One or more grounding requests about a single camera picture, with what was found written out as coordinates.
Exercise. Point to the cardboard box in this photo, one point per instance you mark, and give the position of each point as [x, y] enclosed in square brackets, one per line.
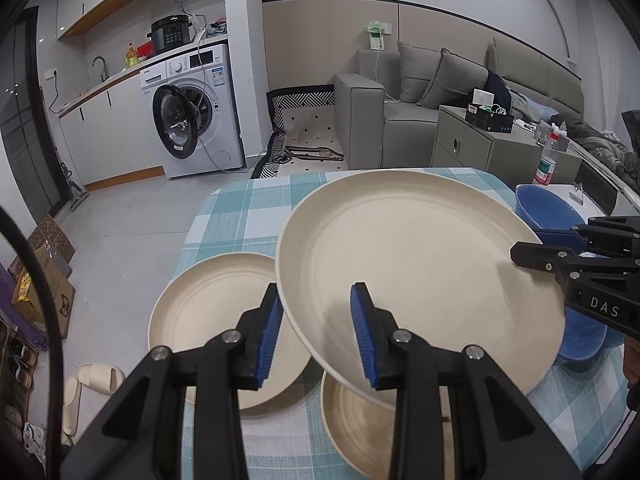
[47, 292]

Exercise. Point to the metal phone stand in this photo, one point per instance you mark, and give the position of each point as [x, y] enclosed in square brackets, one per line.
[578, 194]

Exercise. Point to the grey side cabinet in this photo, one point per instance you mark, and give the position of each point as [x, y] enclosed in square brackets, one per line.
[465, 145]

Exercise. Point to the dark grey bedding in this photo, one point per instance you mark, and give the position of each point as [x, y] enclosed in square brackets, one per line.
[600, 145]

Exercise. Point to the light blue bowl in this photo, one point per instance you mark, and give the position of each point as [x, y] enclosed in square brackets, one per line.
[582, 347]

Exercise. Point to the red container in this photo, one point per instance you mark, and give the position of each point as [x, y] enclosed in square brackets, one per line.
[145, 50]

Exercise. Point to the black framed glass door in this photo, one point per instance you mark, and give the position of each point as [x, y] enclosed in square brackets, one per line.
[25, 110]

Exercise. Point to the clear water bottle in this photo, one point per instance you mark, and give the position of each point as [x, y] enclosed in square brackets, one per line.
[545, 165]

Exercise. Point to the black pressure cooker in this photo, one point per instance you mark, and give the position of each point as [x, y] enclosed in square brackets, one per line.
[170, 35]

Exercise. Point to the white box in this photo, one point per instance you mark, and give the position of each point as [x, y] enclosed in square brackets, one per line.
[482, 97]

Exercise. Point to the green wall charger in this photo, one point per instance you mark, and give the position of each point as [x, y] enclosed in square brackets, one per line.
[377, 35]

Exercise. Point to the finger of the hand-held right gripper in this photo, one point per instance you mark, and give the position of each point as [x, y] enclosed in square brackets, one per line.
[600, 237]
[545, 260]

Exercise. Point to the black box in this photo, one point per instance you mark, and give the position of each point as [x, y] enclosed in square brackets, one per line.
[487, 119]

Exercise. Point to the cream slipper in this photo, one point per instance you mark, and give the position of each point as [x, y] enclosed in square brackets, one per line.
[100, 377]
[71, 405]

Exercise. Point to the grey sofa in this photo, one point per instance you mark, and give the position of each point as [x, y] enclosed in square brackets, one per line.
[365, 120]

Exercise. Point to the white washing machine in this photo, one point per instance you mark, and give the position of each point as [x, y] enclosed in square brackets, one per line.
[205, 77]

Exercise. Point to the dark navy cushion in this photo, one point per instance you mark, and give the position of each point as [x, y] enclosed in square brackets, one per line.
[497, 90]

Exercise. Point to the white wall outlet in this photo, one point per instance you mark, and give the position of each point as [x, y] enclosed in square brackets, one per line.
[51, 74]

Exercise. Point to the grey cushion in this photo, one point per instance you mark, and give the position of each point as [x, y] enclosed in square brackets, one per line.
[452, 80]
[417, 72]

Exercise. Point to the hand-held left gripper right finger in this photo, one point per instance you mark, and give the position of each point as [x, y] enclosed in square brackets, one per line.
[362, 345]

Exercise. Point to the curved metal faucet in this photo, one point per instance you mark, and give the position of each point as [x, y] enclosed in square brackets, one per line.
[100, 62]

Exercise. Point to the brown patterned box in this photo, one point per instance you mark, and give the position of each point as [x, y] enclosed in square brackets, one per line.
[50, 235]

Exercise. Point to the dark blue bowl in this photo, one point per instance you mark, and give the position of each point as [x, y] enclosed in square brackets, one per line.
[545, 207]

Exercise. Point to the cream plate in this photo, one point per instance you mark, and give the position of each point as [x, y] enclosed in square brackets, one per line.
[425, 260]
[210, 310]
[360, 435]

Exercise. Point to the grey floor mop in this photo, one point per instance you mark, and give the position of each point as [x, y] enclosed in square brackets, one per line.
[75, 192]

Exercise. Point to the white kitchen base cabinets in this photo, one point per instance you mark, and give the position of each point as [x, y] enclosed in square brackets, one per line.
[110, 125]

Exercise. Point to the teal checked tablecloth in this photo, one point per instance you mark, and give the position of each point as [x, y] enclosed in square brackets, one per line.
[240, 220]

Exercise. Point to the yellow bottle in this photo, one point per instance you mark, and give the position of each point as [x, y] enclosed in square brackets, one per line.
[131, 57]

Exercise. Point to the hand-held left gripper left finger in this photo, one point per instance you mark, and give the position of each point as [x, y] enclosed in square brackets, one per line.
[264, 345]

